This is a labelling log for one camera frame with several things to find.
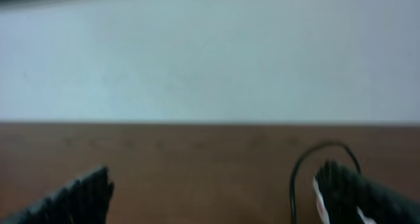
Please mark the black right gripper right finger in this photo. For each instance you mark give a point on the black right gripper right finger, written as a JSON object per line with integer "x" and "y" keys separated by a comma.
{"x": 344, "y": 190}

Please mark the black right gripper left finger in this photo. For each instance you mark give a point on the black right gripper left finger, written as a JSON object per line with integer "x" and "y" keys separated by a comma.
{"x": 85, "y": 200}

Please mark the white power strip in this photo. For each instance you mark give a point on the white power strip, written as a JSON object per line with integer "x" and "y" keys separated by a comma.
{"x": 324, "y": 215}

